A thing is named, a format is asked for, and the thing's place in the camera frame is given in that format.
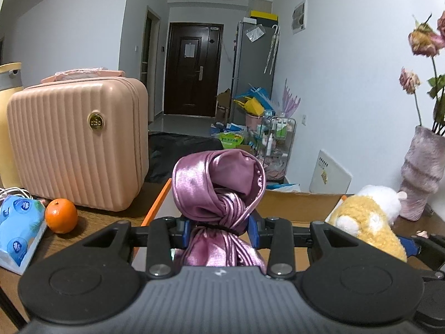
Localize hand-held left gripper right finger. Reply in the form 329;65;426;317
249;216;363;279

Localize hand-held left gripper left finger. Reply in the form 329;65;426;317
79;217;192;279

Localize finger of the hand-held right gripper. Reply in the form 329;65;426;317
400;235;445;261
422;268;445;281

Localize yellow and white plush toy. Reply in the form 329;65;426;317
325;185;408;262

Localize red cardboard box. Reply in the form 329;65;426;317
131;178;433;272

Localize purple satin bow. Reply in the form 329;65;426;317
172;148;268;275

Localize blue white plastic bag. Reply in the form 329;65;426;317
266;183;301;193

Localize purple textured vase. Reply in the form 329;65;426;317
399;126;445;221

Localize green packet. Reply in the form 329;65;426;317
221;130;244;149

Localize white panel heater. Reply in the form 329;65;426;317
309;149;352;195

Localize pink bucket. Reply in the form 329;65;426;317
245;111;265;129

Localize orange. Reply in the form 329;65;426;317
45;198;78;234

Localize brown cardboard carton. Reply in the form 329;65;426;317
216;89;232;124

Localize pile of blue yellow bags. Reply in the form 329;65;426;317
234;85;279;115

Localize purple coral decoration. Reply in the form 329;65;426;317
281;78;301;119

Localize pink ribbed suitcase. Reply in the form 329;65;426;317
7;67;149;212

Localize dark brown entrance door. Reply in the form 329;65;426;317
164;23;224;117

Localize grey refrigerator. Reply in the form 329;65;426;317
231;21;280;127

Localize large blue tissue pack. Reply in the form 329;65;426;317
0;195;47;274

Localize white folded umbrella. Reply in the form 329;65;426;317
264;25;280;75

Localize bunch of dried roses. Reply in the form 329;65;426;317
399;9;445;136

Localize yellow thermos bottle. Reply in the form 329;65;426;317
0;63;23;188

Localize yellow box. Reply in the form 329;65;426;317
250;10;280;22

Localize wire storage trolley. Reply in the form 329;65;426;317
257;109;297;181

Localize white charger cable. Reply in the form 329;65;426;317
0;187;35;201

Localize side door frame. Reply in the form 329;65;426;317
141;5;162;124

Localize white wall panel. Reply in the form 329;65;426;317
291;0;308;35

